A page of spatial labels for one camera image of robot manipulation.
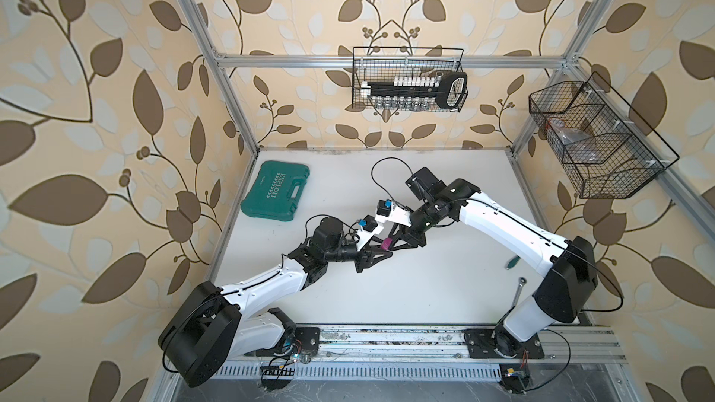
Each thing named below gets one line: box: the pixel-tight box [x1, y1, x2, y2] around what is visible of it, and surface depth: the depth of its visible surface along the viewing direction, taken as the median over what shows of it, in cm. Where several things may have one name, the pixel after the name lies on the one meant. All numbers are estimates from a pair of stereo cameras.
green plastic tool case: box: [240, 160, 311, 222], surface depth 104 cm
